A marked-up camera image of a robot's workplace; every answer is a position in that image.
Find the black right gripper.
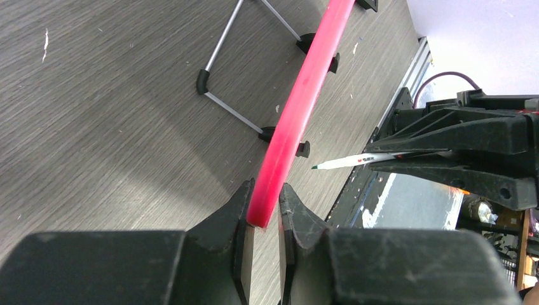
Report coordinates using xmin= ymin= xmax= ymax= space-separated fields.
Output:
xmin=365 ymin=88 xmax=538 ymax=210

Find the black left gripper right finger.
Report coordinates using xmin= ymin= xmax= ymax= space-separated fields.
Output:
xmin=278 ymin=184 xmax=522 ymax=304

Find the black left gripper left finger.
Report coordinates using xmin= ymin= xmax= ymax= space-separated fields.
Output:
xmin=1 ymin=180 xmax=254 ymax=304

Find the white green marker pen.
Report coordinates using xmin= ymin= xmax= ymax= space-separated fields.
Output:
xmin=311 ymin=152 xmax=423 ymax=170

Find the pink-framed whiteboard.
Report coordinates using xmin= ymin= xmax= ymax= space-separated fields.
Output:
xmin=196 ymin=0 xmax=379 ymax=229

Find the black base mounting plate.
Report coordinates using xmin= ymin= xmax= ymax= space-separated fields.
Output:
xmin=325 ymin=166 xmax=407 ymax=228

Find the aluminium frame rail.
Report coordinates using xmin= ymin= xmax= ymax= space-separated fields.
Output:
xmin=375 ymin=36 xmax=432 ymax=130

